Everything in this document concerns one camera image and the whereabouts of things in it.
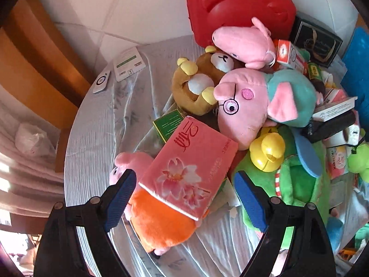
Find blue plastic storage crate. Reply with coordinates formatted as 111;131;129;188
342;27;369;87

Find beige tape roll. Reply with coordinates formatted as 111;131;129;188
324;128;351;148

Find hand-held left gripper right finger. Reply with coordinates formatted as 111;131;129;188
234;170;337;277

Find pale pleated curtain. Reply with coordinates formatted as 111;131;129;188
0;87;70;226

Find long black case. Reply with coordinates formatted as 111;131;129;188
301;111;356;143

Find yellow toy duck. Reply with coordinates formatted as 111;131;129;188
249;127;286;172

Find pig plush teal dress glasses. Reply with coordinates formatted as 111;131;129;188
213;67;325;151

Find white plastic bag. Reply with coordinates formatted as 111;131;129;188
15;123;57;158

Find pig plush blue dress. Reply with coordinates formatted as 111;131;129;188
327;208;345;253

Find brown bear plush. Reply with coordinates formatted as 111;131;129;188
172;46;244;116

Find small pink pig plush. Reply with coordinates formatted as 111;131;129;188
212;17;277;70

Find green frog plush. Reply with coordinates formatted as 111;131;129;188
347;141;369;184

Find long white black box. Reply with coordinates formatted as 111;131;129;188
311;96;358;122

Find pig plush orange dress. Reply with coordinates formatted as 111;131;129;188
109;151;202;256

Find red plastic carry case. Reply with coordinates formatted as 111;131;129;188
186;0;297;47

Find pink flowered tissue pack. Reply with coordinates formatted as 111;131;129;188
138;115;239;221

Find white printed card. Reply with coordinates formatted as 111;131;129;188
113;46;146;82

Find white pink-label pack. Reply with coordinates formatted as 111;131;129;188
325;146;351;179

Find green plush striped trim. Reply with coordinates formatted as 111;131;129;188
232;125;330;250

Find bright green cloth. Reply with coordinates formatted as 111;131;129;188
354;226;369;250

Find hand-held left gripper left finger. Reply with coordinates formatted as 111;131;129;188
34;169;137;277

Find wooden door frame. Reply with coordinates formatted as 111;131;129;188
0;0;100;130

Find dark green box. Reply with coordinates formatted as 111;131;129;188
153;109;185;144

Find small red white box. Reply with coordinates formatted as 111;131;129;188
274;39;309;72

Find black gift bag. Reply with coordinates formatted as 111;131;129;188
290;16;343;68

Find white remote control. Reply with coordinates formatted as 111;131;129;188
92;69;111;94

